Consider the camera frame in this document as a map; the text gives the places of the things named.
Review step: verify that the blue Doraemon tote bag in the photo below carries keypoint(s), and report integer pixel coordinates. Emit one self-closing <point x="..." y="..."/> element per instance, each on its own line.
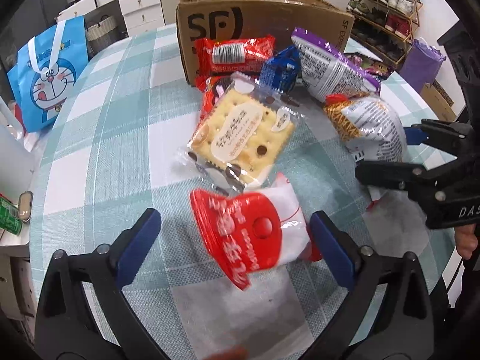
<point x="46" y="71"/>

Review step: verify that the purple bag on floor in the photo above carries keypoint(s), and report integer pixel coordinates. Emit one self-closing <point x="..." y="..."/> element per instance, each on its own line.
<point x="422" y="64"/>

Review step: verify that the SF cardboard box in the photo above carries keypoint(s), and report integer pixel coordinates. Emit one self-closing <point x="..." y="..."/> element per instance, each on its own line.
<point x="223" y="20"/>

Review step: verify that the blue cookie pack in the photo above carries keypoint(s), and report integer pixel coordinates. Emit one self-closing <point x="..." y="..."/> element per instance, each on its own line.
<point x="280" y="72"/>

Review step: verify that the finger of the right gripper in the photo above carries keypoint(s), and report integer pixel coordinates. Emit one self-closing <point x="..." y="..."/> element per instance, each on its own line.
<point x="449" y="137"/>
<point x="419" y="182"/>

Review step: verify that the purple snack bag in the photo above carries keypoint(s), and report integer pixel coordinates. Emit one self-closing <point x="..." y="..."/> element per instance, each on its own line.
<point x="376" y="68"/>
<point x="326" y="71"/>

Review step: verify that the red cookie pack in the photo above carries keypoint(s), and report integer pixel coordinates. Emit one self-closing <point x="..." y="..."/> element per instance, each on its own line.
<point x="236" y="55"/>

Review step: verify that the clear cracker sandwich pack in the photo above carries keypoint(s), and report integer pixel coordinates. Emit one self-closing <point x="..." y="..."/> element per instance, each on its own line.
<point x="238" y="142"/>

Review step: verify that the white red noodle snack bag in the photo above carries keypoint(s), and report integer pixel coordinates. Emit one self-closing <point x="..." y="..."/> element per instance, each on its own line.
<point x="370" y="128"/>

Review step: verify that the person's right hand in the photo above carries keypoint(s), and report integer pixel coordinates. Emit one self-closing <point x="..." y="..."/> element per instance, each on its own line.
<point x="466" y="241"/>

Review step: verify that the person's left hand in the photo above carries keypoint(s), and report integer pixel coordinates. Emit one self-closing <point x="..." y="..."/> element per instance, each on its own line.
<point x="236" y="353"/>

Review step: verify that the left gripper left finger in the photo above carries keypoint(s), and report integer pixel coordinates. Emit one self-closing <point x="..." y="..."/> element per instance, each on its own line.
<point x="65" y="325"/>

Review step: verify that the red white balloon snack pack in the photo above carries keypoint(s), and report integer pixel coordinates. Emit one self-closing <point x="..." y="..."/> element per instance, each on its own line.
<point x="254" y="231"/>

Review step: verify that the white electric kettle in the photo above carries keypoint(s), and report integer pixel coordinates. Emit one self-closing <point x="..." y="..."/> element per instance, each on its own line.
<point x="17" y="164"/>

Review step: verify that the small grey case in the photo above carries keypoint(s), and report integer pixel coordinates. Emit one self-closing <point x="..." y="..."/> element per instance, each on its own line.
<point x="25" y="206"/>

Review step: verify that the white drawer cabinet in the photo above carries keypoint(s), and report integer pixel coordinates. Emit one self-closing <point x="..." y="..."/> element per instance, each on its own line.
<point x="138" y="16"/>

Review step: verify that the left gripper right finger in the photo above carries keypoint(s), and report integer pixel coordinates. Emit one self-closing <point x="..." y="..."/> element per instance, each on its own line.
<point x="404" y="324"/>

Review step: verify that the green drink can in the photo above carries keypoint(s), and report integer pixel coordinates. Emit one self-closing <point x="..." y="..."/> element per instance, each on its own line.
<point x="9" y="217"/>

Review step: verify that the woven laundry basket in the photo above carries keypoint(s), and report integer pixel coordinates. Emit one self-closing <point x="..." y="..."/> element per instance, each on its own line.
<point x="102" y="34"/>

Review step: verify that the wooden shoe rack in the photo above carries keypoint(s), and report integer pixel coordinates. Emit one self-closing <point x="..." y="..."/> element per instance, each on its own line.
<point x="386" y="27"/>

